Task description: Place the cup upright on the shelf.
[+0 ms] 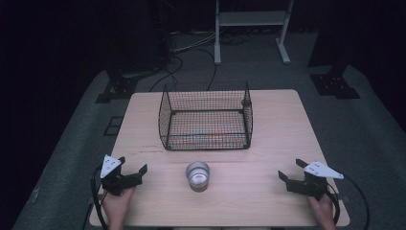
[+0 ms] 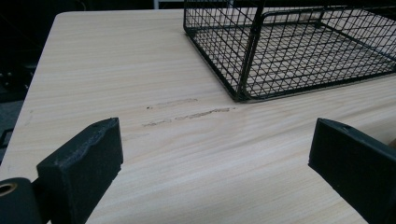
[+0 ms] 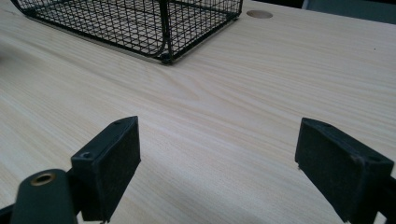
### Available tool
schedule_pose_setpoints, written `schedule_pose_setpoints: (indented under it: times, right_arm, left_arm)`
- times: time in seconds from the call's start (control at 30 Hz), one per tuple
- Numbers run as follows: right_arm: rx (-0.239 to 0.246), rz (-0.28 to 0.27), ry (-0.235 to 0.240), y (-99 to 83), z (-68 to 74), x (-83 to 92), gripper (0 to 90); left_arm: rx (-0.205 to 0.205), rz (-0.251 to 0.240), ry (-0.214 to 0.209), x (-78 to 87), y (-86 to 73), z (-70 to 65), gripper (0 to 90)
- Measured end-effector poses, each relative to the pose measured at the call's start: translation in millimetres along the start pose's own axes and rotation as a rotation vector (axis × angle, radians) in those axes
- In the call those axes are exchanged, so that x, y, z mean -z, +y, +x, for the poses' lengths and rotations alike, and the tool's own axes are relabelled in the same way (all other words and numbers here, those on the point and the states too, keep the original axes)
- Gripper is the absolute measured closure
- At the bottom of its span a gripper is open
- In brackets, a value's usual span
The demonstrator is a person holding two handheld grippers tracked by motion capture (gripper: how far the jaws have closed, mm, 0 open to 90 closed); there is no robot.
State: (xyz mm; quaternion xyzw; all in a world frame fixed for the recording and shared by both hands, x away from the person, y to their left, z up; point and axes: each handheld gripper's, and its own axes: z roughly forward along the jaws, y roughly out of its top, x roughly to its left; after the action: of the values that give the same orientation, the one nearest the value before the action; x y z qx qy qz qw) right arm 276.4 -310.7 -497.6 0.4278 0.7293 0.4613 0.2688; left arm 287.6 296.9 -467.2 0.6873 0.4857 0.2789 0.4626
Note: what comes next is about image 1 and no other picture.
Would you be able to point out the black stand base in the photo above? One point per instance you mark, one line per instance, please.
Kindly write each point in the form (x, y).
(335, 84)
(119, 87)

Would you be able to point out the dark equipment cabinet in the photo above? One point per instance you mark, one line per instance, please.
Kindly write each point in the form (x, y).
(140, 35)

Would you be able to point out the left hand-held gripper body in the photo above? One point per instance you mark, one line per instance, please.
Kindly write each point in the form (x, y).
(116, 183)

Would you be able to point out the person's right hand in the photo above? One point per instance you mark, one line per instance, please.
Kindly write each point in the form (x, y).
(322, 209)

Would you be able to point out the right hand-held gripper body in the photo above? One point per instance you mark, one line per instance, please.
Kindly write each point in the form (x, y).
(308, 187)

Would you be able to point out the white metal stand frame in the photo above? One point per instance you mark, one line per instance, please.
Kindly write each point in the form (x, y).
(252, 18)

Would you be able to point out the person's left hand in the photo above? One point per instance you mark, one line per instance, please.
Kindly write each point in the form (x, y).
(117, 204)

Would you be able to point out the clear glass cup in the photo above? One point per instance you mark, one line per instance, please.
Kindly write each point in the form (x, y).
(198, 177)

